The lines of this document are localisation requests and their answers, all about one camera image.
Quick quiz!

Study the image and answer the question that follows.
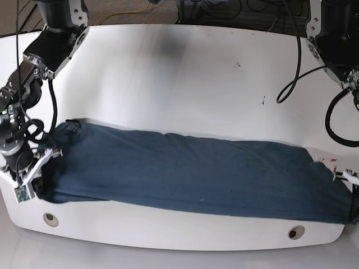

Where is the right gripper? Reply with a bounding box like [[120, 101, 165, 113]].
[[1, 140, 53, 201]]

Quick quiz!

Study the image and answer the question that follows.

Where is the dark teal t-shirt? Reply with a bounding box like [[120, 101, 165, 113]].
[[43, 120, 351, 220]]

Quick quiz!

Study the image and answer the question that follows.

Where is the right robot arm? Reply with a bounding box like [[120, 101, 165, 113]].
[[1, 0, 89, 203]]

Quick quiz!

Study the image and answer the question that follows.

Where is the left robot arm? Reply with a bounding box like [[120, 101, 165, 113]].
[[300, 1, 358, 224]]

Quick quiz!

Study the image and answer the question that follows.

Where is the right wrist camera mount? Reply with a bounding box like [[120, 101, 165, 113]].
[[13, 148, 63, 203]]

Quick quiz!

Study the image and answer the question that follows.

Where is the left table cable grommet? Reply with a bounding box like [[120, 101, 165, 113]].
[[43, 213, 59, 228]]

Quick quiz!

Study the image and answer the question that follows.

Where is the table cable grommet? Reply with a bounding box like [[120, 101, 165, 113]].
[[43, 213, 59, 228], [288, 225, 305, 240]]

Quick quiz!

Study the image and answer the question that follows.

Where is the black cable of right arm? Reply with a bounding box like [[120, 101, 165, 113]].
[[13, 0, 59, 146]]

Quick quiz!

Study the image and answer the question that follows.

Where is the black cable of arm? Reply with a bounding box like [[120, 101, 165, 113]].
[[13, 0, 59, 146], [276, 0, 359, 147]]

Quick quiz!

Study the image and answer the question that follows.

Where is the right table cable grommet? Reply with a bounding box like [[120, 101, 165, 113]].
[[288, 225, 305, 240]]

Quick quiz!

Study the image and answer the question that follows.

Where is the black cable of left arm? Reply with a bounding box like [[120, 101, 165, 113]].
[[276, 0, 359, 147]]

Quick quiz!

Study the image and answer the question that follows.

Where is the yellow cable on floor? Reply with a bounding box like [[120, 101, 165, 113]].
[[96, 0, 158, 26]]

